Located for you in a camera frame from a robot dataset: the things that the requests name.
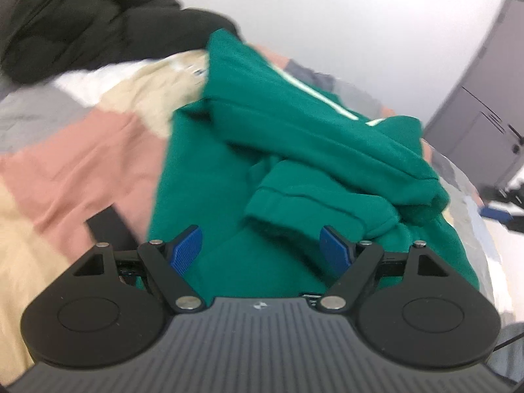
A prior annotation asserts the green hoodie with white print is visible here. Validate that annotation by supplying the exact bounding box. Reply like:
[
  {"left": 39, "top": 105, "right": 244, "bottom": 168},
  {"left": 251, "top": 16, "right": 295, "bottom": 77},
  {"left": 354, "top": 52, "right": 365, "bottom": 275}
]
[{"left": 148, "top": 30, "right": 479, "bottom": 302}]

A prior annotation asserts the patchwork pastel bed quilt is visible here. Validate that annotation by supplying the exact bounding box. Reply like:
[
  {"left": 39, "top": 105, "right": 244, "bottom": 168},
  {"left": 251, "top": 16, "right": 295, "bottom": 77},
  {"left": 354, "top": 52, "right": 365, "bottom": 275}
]
[{"left": 1, "top": 50, "right": 523, "bottom": 392}]

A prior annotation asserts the grey door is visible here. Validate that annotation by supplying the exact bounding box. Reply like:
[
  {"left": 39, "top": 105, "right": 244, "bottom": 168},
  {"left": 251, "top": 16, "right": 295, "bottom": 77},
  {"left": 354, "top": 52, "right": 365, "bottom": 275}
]
[{"left": 424, "top": 0, "right": 523, "bottom": 188}]

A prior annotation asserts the black puffer jacket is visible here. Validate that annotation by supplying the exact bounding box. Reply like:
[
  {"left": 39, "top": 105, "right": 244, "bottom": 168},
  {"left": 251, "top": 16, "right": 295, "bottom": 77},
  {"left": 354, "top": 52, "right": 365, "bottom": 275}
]
[{"left": 1, "top": 0, "right": 240, "bottom": 84}]

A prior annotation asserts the black door handle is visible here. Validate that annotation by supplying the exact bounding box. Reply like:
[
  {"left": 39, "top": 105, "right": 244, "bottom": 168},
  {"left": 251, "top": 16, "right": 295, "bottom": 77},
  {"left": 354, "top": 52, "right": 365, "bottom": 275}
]
[{"left": 507, "top": 124, "right": 524, "bottom": 154}]

